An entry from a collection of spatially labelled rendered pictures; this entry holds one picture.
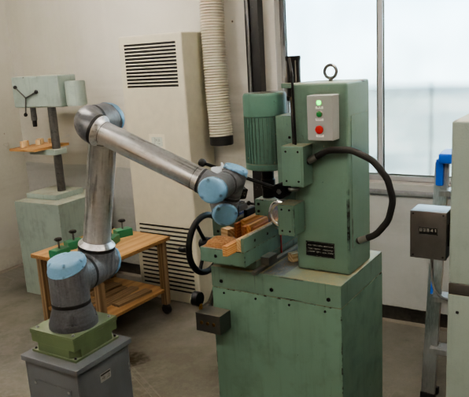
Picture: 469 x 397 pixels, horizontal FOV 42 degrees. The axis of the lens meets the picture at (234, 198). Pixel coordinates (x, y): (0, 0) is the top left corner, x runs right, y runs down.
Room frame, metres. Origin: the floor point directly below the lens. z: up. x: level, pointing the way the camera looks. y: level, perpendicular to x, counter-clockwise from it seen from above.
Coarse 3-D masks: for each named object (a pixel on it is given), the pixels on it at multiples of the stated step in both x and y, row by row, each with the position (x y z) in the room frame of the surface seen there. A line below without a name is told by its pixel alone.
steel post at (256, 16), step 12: (252, 0) 3.88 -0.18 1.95; (252, 12) 3.89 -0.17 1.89; (252, 24) 3.89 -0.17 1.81; (252, 36) 3.89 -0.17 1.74; (252, 48) 3.89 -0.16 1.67; (252, 60) 3.89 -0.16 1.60; (264, 60) 3.92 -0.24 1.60; (252, 72) 3.90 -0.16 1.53; (264, 72) 3.91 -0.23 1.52; (252, 84) 3.89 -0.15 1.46; (264, 84) 3.91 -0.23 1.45
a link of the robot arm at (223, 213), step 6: (210, 204) 2.22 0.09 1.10; (216, 204) 2.14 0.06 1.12; (222, 204) 2.12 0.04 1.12; (228, 204) 2.12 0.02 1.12; (234, 204) 2.14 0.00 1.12; (216, 210) 2.12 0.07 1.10; (222, 210) 2.12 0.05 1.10; (228, 210) 2.12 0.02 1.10; (234, 210) 2.12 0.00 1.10; (216, 216) 2.12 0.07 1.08; (222, 216) 2.13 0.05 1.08; (228, 216) 2.13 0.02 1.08; (234, 216) 2.13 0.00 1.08; (216, 222) 2.14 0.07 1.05; (222, 222) 2.13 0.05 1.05; (228, 222) 2.14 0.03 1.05
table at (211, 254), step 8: (272, 240) 2.43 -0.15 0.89; (288, 240) 2.54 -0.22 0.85; (200, 248) 2.36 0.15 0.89; (208, 248) 2.34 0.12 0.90; (216, 248) 2.32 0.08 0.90; (256, 248) 2.32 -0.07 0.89; (264, 248) 2.37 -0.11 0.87; (272, 248) 2.43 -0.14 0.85; (208, 256) 2.34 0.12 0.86; (216, 256) 2.31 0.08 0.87; (232, 256) 2.27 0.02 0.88; (240, 256) 2.25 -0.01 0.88; (248, 256) 2.26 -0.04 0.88; (256, 256) 2.31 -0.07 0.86; (224, 264) 2.30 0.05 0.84; (232, 264) 2.27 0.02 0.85; (240, 264) 2.25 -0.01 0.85; (248, 264) 2.26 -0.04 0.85
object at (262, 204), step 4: (260, 196) 2.54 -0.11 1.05; (256, 200) 2.50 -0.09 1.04; (260, 200) 2.49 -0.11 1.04; (264, 200) 2.48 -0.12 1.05; (268, 200) 2.47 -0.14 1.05; (272, 200) 2.46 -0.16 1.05; (256, 204) 2.50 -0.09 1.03; (260, 204) 2.49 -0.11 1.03; (264, 204) 2.48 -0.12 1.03; (268, 204) 2.47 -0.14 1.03; (256, 208) 2.50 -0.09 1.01; (260, 208) 2.49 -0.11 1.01; (264, 208) 2.48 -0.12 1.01; (268, 208) 2.47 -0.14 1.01; (256, 212) 2.50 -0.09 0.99; (260, 212) 2.49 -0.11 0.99; (264, 212) 2.48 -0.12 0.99
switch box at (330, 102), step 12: (312, 96) 2.20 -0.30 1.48; (324, 96) 2.18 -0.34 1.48; (336, 96) 2.19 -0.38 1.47; (312, 108) 2.20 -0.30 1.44; (324, 108) 2.18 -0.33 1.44; (336, 108) 2.19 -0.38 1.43; (312, 120) 2.20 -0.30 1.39; (324, 120) 2.18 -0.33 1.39; (336, 120) 2.19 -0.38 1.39; (312, 132) 2.20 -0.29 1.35; (324, 132) 2.18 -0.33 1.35; (336, 132) 2.18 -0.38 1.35
